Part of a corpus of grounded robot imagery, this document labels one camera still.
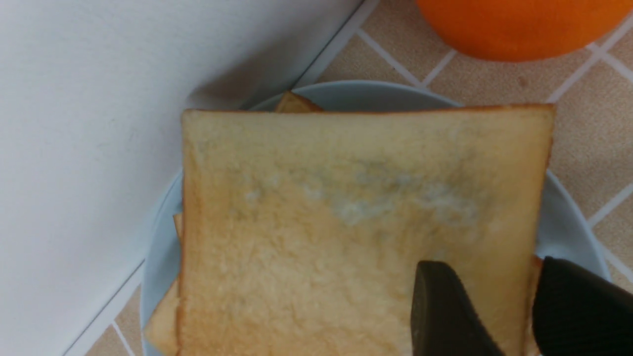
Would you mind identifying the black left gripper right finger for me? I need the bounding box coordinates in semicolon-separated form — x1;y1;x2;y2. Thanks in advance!
532;257;633;356

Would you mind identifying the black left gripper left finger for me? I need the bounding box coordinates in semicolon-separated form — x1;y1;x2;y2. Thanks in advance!
410;261;503;356

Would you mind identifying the orange fruit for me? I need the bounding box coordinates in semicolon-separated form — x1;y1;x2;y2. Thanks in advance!
416;0;633;62

